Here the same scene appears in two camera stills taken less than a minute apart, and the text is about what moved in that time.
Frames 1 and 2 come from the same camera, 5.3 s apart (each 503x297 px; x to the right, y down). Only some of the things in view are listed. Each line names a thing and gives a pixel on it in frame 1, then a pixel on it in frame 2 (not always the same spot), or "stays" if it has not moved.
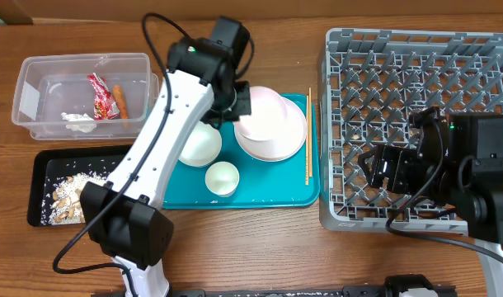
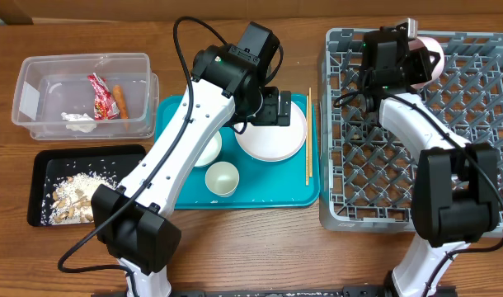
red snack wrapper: (105, 105) stays
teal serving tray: (276, 184) stays
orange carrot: (118, 96) stays
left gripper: (242, 107) to (270, 115)
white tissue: (82, 123) stays
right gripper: (401, 164) to (423, 68)
